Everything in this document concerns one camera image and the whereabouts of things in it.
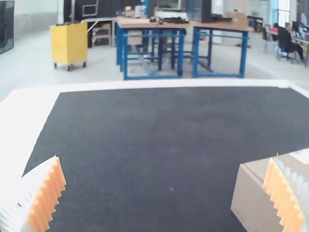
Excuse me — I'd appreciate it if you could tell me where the black office chair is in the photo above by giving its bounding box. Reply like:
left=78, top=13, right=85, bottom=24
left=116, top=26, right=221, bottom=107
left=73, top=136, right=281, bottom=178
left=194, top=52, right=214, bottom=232
left=275, top=41, right=300, bottom=64

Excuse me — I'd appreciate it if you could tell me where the cardboard box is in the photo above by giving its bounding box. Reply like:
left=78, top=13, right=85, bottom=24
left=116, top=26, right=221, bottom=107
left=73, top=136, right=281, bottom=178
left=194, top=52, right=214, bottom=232
left=230, top=148, right=309, bottom=232

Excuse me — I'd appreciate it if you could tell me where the yellow cart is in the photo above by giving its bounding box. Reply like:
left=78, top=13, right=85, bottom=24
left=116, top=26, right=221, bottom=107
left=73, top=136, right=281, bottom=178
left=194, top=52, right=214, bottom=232
left=49, top=21, right=89, bottom=72

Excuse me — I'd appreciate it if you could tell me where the black mat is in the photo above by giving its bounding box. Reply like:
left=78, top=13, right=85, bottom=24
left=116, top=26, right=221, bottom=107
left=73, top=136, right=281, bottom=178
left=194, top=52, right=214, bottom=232
left=21, top=86, right=309, bottom=232

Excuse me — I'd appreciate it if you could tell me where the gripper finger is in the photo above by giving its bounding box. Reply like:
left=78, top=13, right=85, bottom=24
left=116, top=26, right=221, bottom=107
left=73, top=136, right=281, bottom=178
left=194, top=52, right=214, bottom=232
left=0, top=156, right=67, bottom=232
left=262, top=157, right=309, bottom=232

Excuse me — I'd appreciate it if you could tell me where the person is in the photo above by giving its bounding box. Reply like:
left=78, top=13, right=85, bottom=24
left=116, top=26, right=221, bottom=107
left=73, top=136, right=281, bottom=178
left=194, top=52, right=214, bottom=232
left=275, top=23, right=305, bottom=61

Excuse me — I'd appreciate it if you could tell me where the blue workbench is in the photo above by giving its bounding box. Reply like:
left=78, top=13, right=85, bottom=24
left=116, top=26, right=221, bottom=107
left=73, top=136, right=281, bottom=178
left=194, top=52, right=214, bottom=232
left=190, top=20, right=252, bottom=78
left=115, top=19, right=191, bottom=81

